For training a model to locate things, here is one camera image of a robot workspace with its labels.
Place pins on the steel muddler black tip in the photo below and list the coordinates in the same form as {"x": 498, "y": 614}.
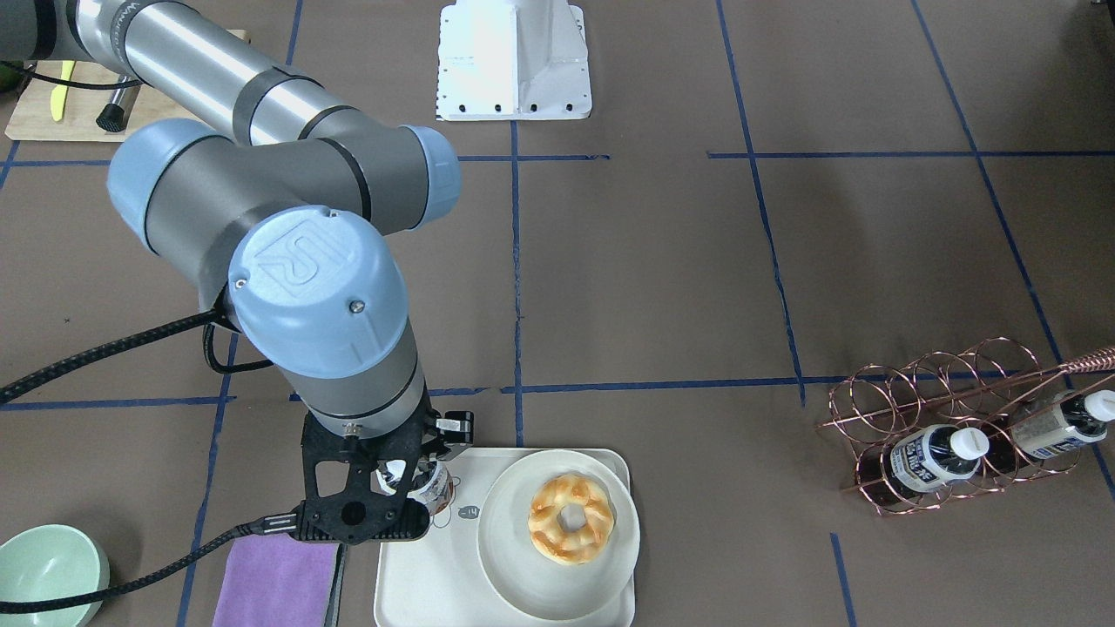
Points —
{"x": 115, "y": 115}

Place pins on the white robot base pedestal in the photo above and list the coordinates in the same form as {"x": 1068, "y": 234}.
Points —
{"x": 513, "y": 60}

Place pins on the wooden cutting board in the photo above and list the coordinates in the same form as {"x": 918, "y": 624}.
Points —
{"x": 35, "y": 118}

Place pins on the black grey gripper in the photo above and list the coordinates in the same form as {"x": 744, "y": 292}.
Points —
{"x": 456, "y": 433}

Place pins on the tea bottle white cap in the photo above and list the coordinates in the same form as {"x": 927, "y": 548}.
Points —
{"x": 431, "y": 482}

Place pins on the cream round plate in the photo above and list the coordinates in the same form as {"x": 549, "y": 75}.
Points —
{"x": 536, "y": 586}

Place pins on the copper wire bottle rack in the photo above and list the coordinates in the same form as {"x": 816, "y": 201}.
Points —
{"x": 987, "y": 386}

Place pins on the purple folded cloth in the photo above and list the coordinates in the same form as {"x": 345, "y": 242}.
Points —
{"x": 277, "y": 581}

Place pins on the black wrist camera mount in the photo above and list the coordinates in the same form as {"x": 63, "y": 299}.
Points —
{"x": 350, "y": 516}

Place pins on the mint green bowl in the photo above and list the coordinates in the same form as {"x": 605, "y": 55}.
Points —
{"x": 51, "y": 561}

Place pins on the green lime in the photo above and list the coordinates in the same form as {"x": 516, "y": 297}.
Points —
{"x": 11, "y": 76}

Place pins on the tea bottle front rack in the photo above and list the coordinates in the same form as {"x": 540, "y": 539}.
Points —
{"x": 936, "y": 457}

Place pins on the yellow plastic knife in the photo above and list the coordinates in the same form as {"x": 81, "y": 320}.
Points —
{"x": 59, "y": 93}

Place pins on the tea bottle rack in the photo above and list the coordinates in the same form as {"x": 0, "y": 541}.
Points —
{"x": 936, "y": 457}
{"x": 1068, "y": 422}

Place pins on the glazed donut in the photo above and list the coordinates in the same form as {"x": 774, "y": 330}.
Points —
{"x": 570, "y": 520}

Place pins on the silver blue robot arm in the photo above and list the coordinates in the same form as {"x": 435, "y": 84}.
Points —
{"x": 274, "y": 199}

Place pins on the cream tray with bear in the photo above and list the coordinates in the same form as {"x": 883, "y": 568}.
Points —
{"x": 439, "y": 580}

